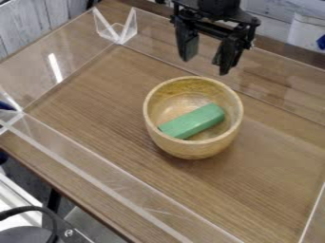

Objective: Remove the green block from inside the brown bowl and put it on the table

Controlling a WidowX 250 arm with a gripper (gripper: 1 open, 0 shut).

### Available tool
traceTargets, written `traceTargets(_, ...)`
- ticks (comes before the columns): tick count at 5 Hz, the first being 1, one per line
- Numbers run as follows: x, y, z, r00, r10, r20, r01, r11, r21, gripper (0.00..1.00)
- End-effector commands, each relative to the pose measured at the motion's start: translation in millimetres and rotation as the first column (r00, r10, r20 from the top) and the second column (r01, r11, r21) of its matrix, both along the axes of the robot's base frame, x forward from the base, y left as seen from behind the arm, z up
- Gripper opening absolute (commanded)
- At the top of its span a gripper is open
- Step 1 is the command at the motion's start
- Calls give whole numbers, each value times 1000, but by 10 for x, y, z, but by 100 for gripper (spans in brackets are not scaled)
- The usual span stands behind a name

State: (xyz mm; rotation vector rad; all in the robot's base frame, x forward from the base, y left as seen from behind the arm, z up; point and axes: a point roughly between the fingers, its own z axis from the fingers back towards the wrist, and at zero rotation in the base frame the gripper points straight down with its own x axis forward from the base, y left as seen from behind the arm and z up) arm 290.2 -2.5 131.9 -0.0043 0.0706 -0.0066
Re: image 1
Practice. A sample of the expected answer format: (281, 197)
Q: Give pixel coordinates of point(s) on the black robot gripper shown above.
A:
(220, 19)

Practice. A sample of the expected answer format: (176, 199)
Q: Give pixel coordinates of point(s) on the black table leg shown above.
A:
(53, 201)

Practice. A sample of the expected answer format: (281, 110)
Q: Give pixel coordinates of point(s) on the clear acrylic tray wall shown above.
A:
(132, 207)

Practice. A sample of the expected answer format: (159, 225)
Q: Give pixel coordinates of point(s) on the green rectangular block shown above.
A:
(192, 122)

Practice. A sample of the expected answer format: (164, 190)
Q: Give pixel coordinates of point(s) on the clear acrylic corner bracket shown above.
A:
(117, 33)

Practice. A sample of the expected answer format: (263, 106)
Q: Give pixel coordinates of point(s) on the white cylindrical container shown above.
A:
(306, 32)

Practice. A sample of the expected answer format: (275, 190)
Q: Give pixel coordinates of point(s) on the light wooden bowl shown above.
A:
(178, 96)

